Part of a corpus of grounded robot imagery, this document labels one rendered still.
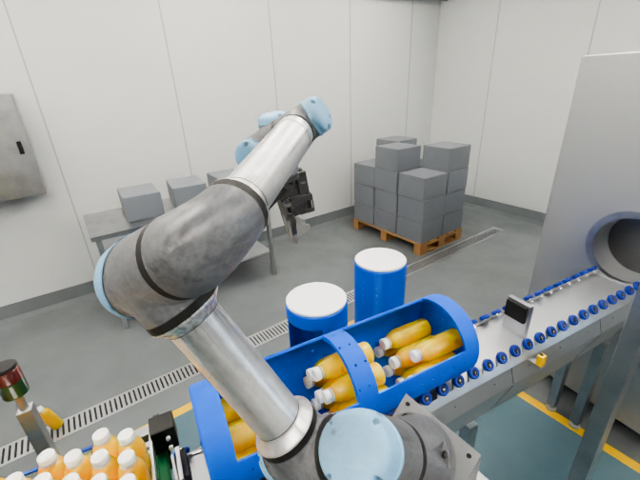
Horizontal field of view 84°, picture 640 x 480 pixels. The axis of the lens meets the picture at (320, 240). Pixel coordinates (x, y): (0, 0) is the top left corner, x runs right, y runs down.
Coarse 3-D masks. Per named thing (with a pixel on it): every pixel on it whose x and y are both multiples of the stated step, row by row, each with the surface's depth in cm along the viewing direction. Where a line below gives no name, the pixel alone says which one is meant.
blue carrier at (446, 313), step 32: (384, 320) 131; (448, 320) 126; (288, 352) 112; (320, 352) 122; (352, 352) 102; (192, 384) 97; (288, 384) 118; (352, 384) 99; (384, 384) 125; (416, 384) 106; (224, 416) 86; (224, 448) 83
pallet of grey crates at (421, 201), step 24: (384, 144) 475; (408, 144) 434; (432, 144) 426; (456, 144) 420; (360, 168) 466; (384, 168) 431; (408, 168) 423; (432, 168) 422; (456, 168) 413; (360, 192) 480; (384, 192) 443; (408, 192) 411; (432, 192) 400; (456, 192) 428; (360, 216) 493; (384, 216) 454; (408, 216) 421; (432, 216) 414; (456, 216) 444; (384, 240) 465; (408, 240) 430; (432, 240) 428
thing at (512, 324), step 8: (512, 296) 149; (512, 304) 147; (520, 304) 145; (528, 304) 144; (504, 312) 152; (512, 312) 148; (520, 312) 145; (528, 312) 143; (504, 320) 155; (512, 320) 151; (520, 320) 145; (528, 320) 144; (512, 328) 152; (520, 328) 148; (528, 328) 147; (520, 336) 149
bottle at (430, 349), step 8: (432, 336) 120; (440, 336) 119; (448, 336) 120; (456, 336) 120; (424, 344) 117; (432, 344) 117; (440, 344) 117; (448, 344) 118; (456, 344) 120; (424, 352) 115; (432, 352) 115; (440, 352) 116; (448, 352) 119; (424, 360) 116
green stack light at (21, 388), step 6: (24, 378) 102; (18, 384) 100; (24, 384) 101; (0, 390) 98; (6, 390) 98; (12, 390) 99; (18, 390) 100; (24, 390) 101; (6, 396) 99; (12, 396) 99; (18, 396) 100
